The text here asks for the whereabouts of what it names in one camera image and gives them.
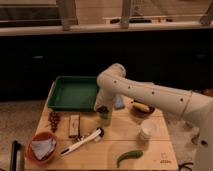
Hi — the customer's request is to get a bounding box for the orange bowl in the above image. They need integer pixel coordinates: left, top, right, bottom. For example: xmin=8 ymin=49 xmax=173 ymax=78
xmin=25 ymin=132 xmax=58 ymax=165

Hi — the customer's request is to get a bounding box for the small metal cup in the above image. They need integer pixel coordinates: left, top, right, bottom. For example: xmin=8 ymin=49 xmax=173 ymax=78
xmin=97 ymin=106 xmax=109 ymax=114

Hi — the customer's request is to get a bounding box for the red grape bunch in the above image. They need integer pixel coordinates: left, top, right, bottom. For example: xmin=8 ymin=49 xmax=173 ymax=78
xmin=48 ymin=111 xmax=60 ymax=133

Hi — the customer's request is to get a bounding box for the yellow banana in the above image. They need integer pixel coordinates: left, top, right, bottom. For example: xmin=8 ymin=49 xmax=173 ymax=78
xmin=133 ymin=102 xmax=149 ymax=112

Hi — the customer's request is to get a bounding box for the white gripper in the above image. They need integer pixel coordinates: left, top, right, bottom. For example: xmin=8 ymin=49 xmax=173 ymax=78
xmin=94 ymin=89 xmax=116 ymax=112

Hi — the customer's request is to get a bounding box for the green plastic tray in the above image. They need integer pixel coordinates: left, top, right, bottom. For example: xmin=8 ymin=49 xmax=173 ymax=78
xmin=47 ymin=76 xmax=99 ymax=112

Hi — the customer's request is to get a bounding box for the wooden block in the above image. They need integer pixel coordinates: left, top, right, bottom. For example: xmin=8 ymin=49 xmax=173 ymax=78
xmin=69 ymin=115 xmax=80 ymax=138

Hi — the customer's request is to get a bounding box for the green chili pepper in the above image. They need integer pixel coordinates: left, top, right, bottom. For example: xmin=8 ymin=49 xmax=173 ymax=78
xmin=116 ymin=150 xmax=143 ymax=168

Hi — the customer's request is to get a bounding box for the white handled kitchen tool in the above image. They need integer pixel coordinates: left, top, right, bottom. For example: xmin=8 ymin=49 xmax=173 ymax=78
xmin=60 ymin=127 xmax=104 ymax=156

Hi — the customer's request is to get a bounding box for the grey cloth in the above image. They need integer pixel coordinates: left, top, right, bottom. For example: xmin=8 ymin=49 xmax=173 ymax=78
xmin=30 ymin=138 xmax=56 ymax=160

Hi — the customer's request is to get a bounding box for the blue sponge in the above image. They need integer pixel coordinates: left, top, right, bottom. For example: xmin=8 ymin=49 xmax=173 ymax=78
xmin=114 ymin=96 xmax=125 ymax=110

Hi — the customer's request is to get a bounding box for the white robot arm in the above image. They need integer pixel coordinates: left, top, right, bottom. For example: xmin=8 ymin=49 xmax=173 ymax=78
xmin=94 ymin=63 xmax=213 ymax=171

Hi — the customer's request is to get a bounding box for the dark brown bowl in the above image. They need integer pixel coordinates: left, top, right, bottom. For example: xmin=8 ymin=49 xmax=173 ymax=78
xmin=133 ymin=102 xmax=155 ymax=116

